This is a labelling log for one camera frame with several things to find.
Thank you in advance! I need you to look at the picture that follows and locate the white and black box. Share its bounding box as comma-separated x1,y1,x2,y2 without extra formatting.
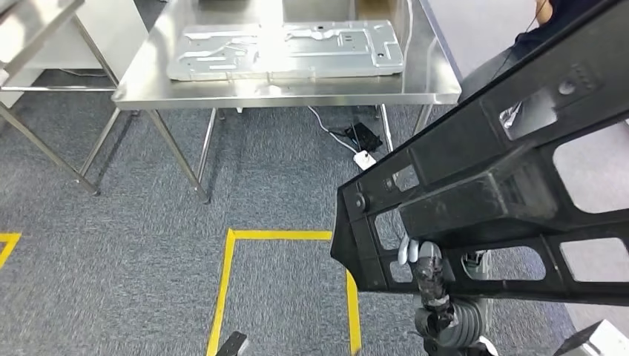
554,319,629,356

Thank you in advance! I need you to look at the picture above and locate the white power cable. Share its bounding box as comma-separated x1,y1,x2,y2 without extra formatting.
306,105,360,155

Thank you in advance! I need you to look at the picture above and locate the long black plastic part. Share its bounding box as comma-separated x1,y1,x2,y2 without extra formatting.
330,0,629,308

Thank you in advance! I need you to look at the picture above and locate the stainless steel workbench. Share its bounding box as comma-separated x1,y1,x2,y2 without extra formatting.
111,0,463,205

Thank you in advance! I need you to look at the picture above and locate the black power adapter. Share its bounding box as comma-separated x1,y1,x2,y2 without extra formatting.
329,122,384,154

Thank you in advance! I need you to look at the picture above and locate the person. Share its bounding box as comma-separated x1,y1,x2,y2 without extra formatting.
457,0,610,104

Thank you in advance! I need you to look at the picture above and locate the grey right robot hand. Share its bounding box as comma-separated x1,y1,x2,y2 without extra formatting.
397,235,456,338

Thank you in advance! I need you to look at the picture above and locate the stamped sheet metal panel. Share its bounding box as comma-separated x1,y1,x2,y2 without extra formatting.
165,19,405,83

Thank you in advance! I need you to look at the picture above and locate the white power strip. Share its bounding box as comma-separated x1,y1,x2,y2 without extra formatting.
352,149,378,172

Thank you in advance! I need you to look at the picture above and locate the steel frame side table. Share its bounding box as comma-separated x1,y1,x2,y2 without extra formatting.
0,0,124,197

